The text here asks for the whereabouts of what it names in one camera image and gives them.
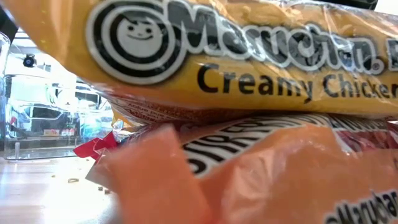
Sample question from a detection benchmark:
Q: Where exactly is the yellow Creamy Chicken ramen pack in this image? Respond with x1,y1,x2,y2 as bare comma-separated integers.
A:
1,0,398,127

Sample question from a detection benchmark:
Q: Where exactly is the orange Saucy Noods ramen pack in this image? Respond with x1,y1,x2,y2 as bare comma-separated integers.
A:
73,111,398,224

